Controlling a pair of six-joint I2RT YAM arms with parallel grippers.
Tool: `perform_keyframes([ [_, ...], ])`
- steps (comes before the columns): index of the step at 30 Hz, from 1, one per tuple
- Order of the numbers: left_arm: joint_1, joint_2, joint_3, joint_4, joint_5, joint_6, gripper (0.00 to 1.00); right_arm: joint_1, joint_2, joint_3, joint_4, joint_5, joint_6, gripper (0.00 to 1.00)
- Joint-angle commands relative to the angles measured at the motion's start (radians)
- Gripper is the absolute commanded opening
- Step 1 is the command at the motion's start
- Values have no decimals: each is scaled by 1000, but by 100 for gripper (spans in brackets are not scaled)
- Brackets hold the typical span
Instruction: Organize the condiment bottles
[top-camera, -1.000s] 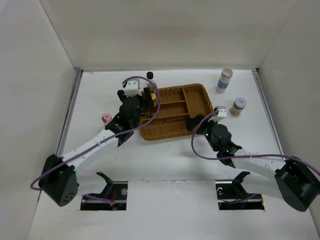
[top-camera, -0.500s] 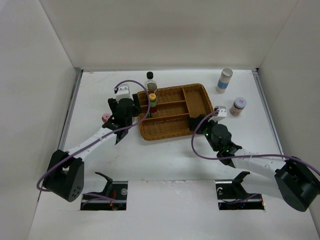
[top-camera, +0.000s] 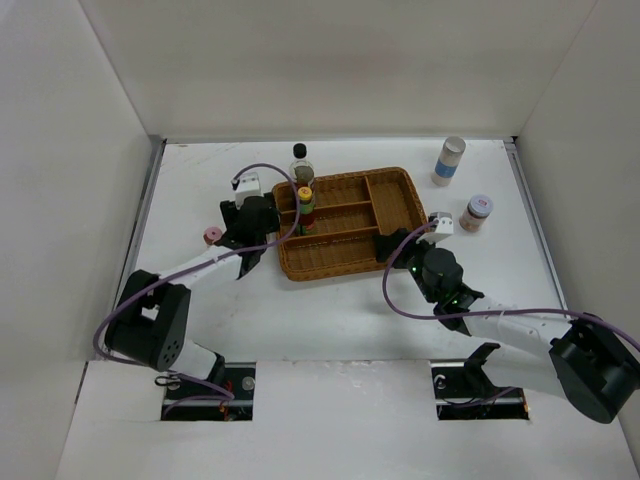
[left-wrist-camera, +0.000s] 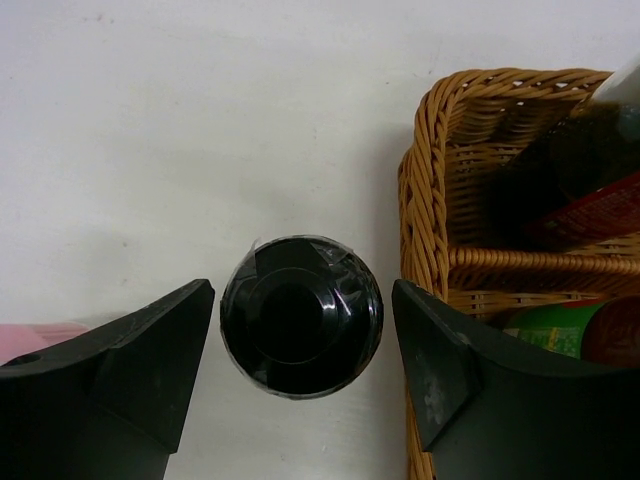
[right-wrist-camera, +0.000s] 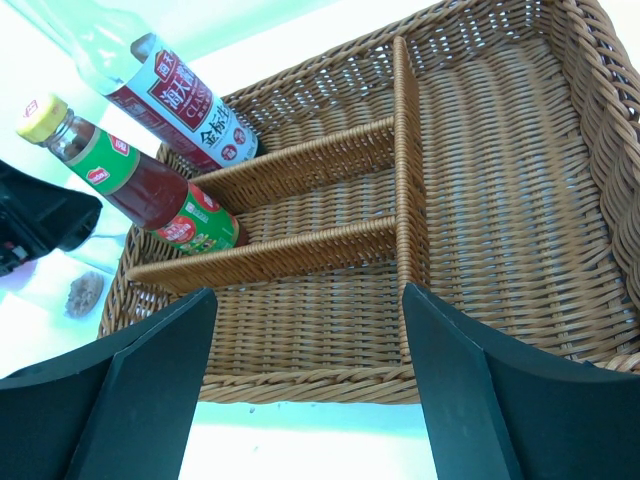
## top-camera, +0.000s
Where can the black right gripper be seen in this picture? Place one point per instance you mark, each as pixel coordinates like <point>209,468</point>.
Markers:
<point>385,244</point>

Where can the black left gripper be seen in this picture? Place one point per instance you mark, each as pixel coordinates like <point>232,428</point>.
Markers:
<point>231,213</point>

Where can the pink-capped spice jar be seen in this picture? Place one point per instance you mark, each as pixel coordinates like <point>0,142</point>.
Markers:
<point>211,235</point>

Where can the yellow-capped red sauce bottle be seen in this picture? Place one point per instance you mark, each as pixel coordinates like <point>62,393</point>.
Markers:
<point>306,223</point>

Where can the tall black-capped sauce bottle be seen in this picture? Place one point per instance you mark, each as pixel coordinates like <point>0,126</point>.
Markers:
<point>301,169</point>

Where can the grey-lid brown spice jar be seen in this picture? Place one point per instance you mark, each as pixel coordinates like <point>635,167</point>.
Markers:
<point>477,210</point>

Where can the white blue-band salt canister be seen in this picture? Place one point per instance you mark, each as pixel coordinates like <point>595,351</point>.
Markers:
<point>448,161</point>

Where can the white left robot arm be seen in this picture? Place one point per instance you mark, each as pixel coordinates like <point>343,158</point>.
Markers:
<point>151,327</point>

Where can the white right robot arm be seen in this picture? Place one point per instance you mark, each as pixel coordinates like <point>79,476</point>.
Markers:
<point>594,361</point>

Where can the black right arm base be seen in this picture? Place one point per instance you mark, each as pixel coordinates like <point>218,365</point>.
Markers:
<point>463,391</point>

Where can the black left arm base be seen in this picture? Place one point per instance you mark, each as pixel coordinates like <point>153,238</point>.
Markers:
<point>189,401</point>

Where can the brown wicker divided tray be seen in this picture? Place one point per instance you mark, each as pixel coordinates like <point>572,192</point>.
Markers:
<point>351,209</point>

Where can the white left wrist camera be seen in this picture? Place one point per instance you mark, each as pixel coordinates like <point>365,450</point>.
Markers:
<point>245,186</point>

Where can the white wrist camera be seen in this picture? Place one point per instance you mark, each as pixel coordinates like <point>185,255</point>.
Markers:
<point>442,226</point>
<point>245,186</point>

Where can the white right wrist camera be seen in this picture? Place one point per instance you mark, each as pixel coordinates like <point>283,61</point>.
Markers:
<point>442,226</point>

